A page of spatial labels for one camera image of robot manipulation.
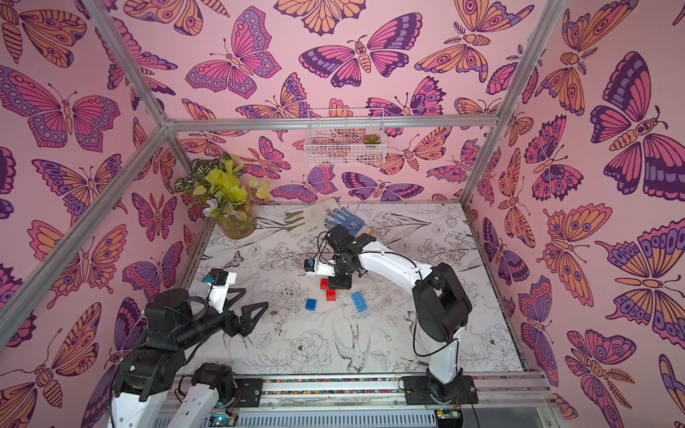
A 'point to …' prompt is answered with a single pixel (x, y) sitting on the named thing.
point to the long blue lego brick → (359, 301)
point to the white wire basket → (334, 138)
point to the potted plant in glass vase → (219, 184)
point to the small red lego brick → (331, 295)
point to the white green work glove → (291, 219)
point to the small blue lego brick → (311, 304)
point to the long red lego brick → (325, 283)
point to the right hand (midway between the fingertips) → (334, 275)
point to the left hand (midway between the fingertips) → (256, 295)
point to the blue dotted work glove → (350, 222)
